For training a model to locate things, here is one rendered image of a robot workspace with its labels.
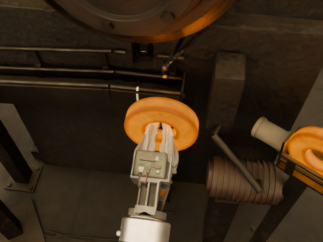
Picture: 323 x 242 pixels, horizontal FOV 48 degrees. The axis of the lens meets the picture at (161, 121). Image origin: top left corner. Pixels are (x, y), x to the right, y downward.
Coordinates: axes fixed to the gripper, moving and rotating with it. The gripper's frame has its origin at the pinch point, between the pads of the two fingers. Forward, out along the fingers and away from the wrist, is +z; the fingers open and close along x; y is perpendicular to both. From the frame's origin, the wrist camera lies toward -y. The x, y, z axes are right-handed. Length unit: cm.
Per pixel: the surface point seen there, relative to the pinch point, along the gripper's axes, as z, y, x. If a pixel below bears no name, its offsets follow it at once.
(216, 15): 21.5, 7.7, -8.8
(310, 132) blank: 4.4, -9.1, -33.3
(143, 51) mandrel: 25.9, -17.1, 9.2
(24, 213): -18, -81, 58
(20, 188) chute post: -8, -84, 64
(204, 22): 21.0, 5.8, -6.6
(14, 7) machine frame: 28, -5, 42
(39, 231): -24, -80, 50
